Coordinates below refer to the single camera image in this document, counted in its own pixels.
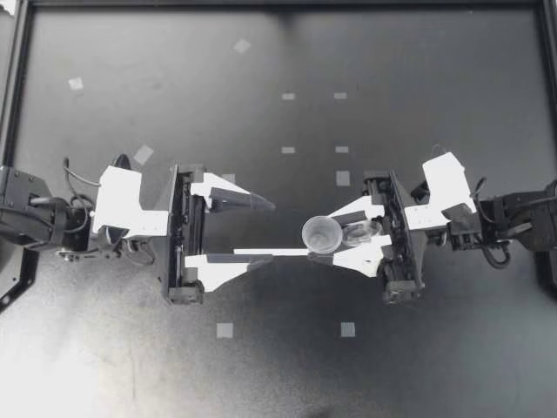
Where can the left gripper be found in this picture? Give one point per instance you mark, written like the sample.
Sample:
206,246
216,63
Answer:
191,226

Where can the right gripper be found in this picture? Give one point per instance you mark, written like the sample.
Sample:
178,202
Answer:
402,261

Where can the clear plastic lid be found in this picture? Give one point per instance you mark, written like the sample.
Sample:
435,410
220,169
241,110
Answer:
361,235

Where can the clear plastic cup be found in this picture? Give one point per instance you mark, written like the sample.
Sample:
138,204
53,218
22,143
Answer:
322,237

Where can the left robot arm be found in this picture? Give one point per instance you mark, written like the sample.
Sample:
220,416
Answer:
26,209

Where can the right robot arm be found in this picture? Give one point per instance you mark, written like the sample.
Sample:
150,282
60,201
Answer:
535,213

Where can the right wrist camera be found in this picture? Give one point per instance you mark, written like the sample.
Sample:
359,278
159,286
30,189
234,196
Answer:
448,183

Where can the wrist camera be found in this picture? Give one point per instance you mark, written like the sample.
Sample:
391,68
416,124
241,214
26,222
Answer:
117,200
448,183

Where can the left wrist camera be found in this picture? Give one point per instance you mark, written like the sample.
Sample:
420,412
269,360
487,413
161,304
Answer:
117,200

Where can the black frame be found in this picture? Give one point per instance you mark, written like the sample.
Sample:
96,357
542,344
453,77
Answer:
15,65

